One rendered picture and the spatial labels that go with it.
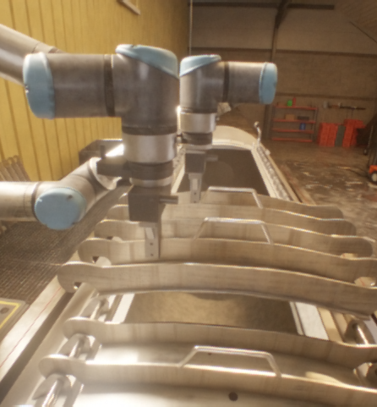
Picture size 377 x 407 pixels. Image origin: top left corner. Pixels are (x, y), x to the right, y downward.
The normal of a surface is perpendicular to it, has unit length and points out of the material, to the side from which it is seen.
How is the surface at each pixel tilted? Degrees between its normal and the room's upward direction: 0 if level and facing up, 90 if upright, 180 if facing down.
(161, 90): 90
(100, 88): 92
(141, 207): 90
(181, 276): 90
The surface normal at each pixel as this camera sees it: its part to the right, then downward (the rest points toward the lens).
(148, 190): 0.02, -0.91
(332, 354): -0.11, 0.40
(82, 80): 0.22, 0.22
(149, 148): 0.11, 0.40
